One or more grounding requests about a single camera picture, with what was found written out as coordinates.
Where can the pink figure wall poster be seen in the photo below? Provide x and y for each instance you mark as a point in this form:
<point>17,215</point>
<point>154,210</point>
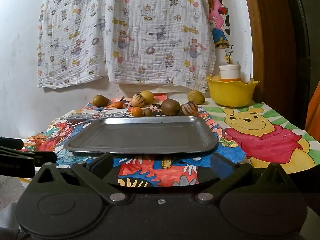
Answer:
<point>217,17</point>

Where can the orange cloth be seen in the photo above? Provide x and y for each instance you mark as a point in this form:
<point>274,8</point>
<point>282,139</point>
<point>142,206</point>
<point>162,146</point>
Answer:
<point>313,110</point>

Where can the small orange fruit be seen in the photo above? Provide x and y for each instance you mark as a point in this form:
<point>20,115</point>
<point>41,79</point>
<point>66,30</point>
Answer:
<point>137,112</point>
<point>119,105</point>

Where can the wooden door frame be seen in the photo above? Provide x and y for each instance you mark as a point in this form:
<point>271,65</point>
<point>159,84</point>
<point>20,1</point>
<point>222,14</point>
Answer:
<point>270,42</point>

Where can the metal tray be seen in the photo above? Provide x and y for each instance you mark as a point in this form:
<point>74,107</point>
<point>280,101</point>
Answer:
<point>140,135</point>

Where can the yellow bear drawing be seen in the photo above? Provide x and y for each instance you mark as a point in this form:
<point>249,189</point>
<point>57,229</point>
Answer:
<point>265,135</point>

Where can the large brown round fruit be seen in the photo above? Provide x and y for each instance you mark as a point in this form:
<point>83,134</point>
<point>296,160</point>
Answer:
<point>170,107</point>

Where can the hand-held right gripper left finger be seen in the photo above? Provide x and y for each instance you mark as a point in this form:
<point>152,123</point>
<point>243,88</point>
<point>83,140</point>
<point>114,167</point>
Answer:
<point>101,165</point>

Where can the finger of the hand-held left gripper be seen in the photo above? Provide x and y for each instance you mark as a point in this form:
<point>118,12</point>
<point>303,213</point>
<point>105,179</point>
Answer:
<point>11,142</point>
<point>37,157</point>

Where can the round yellow fruit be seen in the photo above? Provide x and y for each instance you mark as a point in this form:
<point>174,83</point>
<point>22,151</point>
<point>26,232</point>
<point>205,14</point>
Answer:
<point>148,97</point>

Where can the white plastic cup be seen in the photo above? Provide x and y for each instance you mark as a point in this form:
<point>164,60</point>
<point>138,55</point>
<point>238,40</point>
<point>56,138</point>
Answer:
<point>230,72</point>

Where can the yellow fruit in bowl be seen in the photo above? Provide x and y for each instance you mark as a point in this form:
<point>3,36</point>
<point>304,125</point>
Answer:
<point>216,78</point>

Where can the yellow scalloped bowl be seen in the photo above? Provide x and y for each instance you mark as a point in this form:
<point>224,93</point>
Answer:
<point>231,92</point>

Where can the small brown fruit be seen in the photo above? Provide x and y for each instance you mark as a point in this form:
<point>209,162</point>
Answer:
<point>147,112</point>

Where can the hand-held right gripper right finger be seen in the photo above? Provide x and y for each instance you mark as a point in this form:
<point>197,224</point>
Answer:
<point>221,167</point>

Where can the brown-green pear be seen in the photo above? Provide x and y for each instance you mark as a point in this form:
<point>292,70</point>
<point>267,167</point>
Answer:
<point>100,100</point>

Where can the striped pepino melon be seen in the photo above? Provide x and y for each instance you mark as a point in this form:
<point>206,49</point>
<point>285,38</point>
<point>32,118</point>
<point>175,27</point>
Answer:
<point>137,100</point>
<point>189,108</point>

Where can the white printed muslin cloth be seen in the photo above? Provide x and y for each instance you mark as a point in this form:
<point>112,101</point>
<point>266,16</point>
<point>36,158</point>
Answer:
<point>72,35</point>
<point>160,35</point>

